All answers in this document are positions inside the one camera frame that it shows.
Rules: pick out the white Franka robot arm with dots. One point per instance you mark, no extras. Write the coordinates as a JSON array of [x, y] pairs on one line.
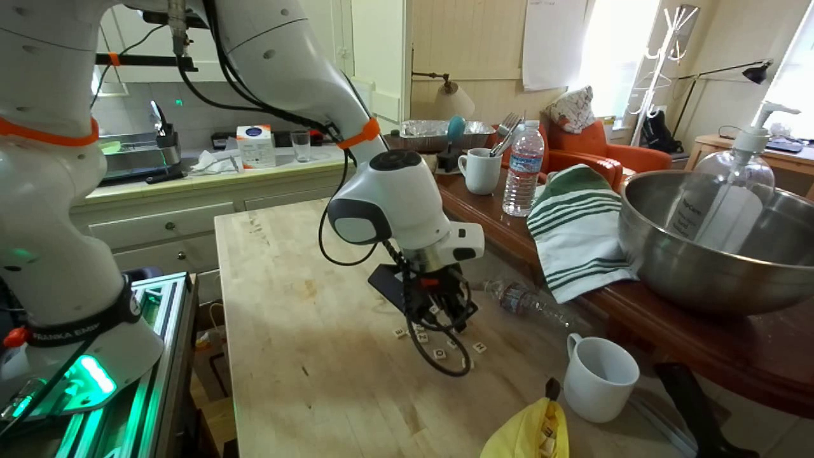
[[50, 230]]

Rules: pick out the green striped white towel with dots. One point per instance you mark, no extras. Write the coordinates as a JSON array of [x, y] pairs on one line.
[[580, 233]]

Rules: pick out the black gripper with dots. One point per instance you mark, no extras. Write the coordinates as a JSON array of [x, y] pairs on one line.
[[436, 292]]

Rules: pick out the blue plastic scoop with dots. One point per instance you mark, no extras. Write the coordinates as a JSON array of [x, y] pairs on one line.
[[455, 127]]

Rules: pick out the yellow banana shaped dish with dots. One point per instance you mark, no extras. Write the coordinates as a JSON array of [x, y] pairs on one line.
[[529, 432]]

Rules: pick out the cream shade table lamp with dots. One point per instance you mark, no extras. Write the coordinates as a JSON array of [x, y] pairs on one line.
[[452, 99]]

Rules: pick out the steel mixing bowl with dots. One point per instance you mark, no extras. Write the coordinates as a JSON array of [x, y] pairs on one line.
[[713, 271]]

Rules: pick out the wooden desk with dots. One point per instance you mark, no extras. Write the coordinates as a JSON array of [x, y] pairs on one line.
[[763, 156]]

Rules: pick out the white mug with utensils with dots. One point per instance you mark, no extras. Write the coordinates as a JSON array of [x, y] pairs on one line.
[[479, 170]]

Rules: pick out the black block stand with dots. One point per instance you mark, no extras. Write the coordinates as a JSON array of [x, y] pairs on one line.
[[449, 157]]

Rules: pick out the empty white mug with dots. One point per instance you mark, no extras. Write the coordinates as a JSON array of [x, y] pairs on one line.
[[601, 383]]

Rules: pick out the lying clear plastic bottle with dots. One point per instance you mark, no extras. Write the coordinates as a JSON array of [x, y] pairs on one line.
[[535, 303]]

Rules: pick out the white counter with drawers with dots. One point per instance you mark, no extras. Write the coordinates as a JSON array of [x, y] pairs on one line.
[[167, 220]]

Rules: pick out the patterned bag on armchair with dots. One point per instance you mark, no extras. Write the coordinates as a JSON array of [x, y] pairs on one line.
[[576, 107]]

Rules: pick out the white hanging wall poster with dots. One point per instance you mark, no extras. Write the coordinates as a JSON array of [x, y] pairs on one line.
[[552, 47]]

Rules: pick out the clear soap pump bottle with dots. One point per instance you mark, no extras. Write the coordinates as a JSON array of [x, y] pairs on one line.
[[727, 203]]

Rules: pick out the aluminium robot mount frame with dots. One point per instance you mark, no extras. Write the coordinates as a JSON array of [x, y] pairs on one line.
[[143, 372]]

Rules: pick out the clear drinking glass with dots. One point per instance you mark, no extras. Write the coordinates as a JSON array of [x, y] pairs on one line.
[[301, 145]]

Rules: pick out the dark wooden side table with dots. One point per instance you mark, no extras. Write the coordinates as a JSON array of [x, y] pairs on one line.
[[737, 346]]

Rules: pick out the upright clear water bottle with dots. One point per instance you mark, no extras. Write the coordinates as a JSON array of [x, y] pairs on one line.
[[522, 173]]

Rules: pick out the white coat rack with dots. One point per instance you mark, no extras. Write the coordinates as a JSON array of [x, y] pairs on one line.
[[661, 60]]

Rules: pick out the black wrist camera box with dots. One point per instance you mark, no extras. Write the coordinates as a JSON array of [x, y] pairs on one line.
[[393, 289]]

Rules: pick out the black desk lamp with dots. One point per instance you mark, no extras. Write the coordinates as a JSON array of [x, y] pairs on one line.
[[754, 71]]

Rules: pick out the aluminium foil tray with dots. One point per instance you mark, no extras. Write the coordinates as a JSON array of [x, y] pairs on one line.
[[445, 127]]

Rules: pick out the black rod with orange clamps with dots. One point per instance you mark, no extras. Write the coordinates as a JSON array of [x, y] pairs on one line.
[[143, 62]]

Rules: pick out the white blue roll box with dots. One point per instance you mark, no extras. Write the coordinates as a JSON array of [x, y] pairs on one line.
[[254, 142]]

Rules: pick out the orange armchair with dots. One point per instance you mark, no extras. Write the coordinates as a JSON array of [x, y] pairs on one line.
[[627, 156]]

